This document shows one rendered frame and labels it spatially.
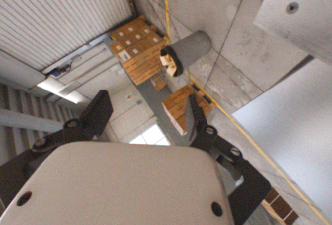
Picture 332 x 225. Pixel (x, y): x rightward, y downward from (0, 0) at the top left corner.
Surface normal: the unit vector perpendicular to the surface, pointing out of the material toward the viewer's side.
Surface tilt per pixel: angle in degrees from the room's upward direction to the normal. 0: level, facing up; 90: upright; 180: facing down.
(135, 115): 90
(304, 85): 0
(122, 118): 90
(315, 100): 0
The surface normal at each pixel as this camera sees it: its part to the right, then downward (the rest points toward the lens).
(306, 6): -0.81, 0.57
